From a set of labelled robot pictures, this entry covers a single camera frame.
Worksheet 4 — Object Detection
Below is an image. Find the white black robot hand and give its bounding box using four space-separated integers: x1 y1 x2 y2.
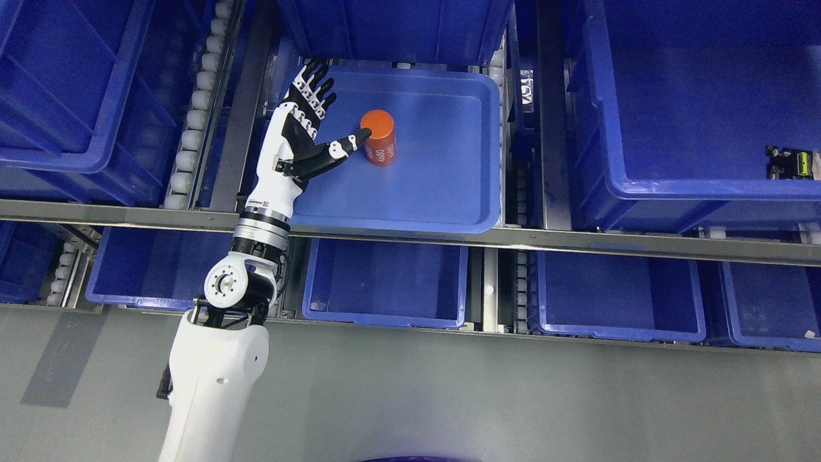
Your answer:
241 58 372 221

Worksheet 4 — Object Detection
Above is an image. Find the orange cylindrical capacitor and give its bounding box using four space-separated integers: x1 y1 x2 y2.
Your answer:
360 109 396 167

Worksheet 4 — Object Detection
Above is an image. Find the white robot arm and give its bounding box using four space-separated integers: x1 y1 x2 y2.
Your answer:
158 207 291 461

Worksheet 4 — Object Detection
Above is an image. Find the white roller track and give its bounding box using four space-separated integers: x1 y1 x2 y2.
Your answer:
162 1 244 210

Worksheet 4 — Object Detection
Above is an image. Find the shallow blue plastic tray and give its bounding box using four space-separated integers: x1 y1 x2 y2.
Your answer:
291 65 502 234

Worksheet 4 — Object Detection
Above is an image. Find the blue bin lower centre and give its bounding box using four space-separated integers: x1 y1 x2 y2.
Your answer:
301 239 468 329

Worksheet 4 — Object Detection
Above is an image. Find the blue bin lower left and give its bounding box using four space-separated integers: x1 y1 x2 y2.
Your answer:
85 227 232 312

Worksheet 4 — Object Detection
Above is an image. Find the blue bin top centre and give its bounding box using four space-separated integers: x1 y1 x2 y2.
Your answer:
279 1 514 65

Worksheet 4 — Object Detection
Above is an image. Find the large blue bin left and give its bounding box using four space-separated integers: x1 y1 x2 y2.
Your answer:
1 1 214 207

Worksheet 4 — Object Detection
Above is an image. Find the large blue bin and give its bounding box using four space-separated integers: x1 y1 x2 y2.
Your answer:
562 1 820 234
1 1 214 207

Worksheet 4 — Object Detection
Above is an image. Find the large blue bin right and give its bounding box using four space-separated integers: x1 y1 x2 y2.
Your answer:
562 1 820 234

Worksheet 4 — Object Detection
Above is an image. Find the small green circuit board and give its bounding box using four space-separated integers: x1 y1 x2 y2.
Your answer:
765 144 820 181

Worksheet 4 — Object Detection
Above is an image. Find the metal shelf rail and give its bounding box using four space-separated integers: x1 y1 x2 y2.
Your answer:
1 199 820 267

